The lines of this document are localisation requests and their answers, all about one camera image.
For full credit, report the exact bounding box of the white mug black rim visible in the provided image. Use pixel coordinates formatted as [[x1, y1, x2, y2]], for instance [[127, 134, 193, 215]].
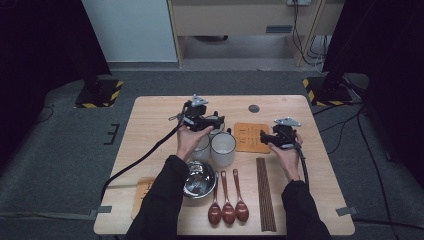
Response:
[[189, 133, 212, 163], [200, 110, 228, 138], [209, 131, 237, 168]]

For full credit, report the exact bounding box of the person's left hand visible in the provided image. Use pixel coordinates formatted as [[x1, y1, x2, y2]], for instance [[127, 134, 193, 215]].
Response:
[[175, 124, 215, 163]]

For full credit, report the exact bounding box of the row of wooden chopsticks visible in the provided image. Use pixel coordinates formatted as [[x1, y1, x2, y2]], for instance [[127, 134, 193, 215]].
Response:
[[255, 157, 278, 233]]

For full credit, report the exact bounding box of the beige wooden desk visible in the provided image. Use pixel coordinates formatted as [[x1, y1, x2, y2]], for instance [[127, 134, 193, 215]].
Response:
[[166, 0, 346, 68]]

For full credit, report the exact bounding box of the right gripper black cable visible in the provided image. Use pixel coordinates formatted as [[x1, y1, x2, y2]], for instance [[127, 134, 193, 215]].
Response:
[[293, 133, 311, 193]]

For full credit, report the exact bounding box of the white cabinet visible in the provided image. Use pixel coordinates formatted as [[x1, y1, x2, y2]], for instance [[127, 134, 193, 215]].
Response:
[[81, 0, 178, 63]]

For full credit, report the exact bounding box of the black stand base striped edge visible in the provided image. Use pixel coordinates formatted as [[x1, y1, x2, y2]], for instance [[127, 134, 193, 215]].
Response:
[[74, 79, 124, 109], [302, 76, 354, 107]]

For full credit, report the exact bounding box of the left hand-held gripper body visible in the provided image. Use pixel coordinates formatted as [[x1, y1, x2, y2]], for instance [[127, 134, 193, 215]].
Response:
[[181, 94, 215, 133]]

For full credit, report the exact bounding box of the long black floor cable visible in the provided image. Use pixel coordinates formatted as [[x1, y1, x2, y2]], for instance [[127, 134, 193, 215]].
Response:
[[355, 106, 401, 240]]

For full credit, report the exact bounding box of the black desk power cable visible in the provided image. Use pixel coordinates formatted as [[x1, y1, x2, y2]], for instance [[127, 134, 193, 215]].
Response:
[[291, 0, 323, 66]]

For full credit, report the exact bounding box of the person's right hand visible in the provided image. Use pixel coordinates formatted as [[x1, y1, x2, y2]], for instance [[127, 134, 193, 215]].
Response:
[[268, 133, 304, 183]]

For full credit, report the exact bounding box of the grey tape piece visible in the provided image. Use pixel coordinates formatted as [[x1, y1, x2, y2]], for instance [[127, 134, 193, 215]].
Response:
[[335, 205, 359, 217], [89, 205, 113, 218]]

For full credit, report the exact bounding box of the stainless steel bowl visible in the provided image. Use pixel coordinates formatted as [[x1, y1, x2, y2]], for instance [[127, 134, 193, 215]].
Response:
[[182, 159, 218, 200]]

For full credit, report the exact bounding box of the carved wooden trivet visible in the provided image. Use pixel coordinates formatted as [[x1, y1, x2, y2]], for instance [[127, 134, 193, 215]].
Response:
[[130, 176, 158, 221], [233, 122, 272, 155]]

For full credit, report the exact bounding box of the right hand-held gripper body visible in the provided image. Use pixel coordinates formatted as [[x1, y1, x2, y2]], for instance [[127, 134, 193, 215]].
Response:
[[271, 116, 302, 150]]

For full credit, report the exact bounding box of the black curtain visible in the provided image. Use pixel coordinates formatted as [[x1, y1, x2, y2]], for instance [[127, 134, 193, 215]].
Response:
[[0, 0, 113, 168], [321, 0, 424, 188]]

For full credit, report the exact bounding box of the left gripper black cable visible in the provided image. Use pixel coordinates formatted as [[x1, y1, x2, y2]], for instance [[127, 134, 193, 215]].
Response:
[[99, 113, 188, 203]]

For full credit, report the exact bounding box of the red-brown wooden spoon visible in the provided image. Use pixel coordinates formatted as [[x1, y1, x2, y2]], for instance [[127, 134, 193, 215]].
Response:
[[232, 168, 250, 223], [207, 170, 223, 226], [219, 170, 237, 225]]

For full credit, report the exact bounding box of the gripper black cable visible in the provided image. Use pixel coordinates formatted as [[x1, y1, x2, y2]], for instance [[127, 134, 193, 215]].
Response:
[[99, 113, 188, 203], [293, 133, 311, 193]]

